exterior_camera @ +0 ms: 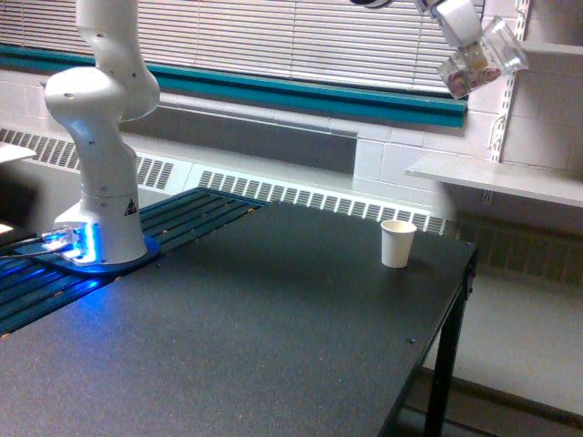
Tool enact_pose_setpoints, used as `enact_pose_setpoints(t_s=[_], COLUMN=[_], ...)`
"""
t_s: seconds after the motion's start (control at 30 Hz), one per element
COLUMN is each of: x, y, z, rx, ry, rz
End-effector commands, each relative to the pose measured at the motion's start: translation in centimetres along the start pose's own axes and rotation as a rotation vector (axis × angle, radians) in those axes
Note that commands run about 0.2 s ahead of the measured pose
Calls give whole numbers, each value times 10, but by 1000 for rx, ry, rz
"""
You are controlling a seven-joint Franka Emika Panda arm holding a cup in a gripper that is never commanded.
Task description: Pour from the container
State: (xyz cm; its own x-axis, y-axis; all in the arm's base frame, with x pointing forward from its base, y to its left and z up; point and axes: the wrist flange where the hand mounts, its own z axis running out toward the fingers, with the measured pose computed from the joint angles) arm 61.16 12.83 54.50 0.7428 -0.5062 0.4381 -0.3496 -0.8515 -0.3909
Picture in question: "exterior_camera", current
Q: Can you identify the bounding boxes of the slotted aluminium rail bed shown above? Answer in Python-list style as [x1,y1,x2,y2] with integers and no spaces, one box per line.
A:
[0,186,265,338]

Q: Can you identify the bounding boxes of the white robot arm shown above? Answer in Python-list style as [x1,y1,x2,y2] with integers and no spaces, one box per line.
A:
[45,1,160,268]

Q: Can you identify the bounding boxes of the clear plastic cup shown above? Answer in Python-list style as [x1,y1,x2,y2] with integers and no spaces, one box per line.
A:
[437,15,529,99]

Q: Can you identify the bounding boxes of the white wall shelf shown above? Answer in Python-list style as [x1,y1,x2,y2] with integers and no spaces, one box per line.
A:
[405,155,582,208]

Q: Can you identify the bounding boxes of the white shelf bracket rail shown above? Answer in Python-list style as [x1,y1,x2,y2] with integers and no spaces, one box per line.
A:
[488,0,530,163]

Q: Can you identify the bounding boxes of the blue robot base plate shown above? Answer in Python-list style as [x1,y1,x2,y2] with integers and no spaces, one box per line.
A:
[34,237,161,277]

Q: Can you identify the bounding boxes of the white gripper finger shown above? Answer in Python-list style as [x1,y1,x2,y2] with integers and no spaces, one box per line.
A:
[461,41,488,68]

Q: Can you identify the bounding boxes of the black table leg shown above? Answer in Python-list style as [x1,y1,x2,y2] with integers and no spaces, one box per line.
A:
[424,249,478,436]

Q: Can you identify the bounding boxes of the baseboard radiator grille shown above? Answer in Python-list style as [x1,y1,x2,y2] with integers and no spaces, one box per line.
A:
[1,126,459,237]

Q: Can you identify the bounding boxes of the black cables at base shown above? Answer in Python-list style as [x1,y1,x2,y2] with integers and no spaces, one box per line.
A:
[0,231,74,261]

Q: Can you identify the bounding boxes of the white window blinds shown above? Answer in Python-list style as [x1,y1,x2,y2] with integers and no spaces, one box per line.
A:
[1,1,454,95]

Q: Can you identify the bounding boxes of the white paper cup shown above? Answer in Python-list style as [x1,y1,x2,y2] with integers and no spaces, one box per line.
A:
[381,220,417,269]

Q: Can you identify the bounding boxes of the teal window sill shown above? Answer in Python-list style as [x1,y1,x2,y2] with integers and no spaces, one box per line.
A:
[0,44,469,128]

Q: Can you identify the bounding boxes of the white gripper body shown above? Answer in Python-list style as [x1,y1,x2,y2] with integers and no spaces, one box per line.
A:
[415,0,482,47]

